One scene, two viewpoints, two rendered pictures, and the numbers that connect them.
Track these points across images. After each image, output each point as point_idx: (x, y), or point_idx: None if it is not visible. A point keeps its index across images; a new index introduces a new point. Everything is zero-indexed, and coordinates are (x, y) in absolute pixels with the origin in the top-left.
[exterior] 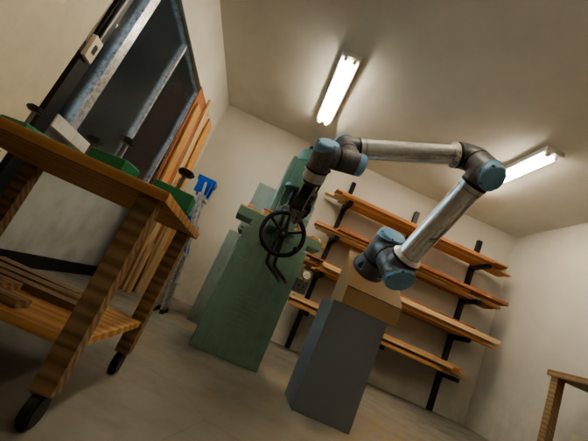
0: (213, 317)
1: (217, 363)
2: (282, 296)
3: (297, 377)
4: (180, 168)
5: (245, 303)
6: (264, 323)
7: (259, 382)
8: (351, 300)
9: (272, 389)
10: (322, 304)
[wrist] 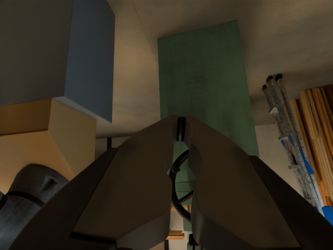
0: (229, 55)
1: (197, 0)
2: (167, 116)
3: (94, 6)
4: None
5: (203, 87)
6: (172, 80)
7: (143, 6)
8: (37, 110)
9: (125, 4)
10: (103, 109)
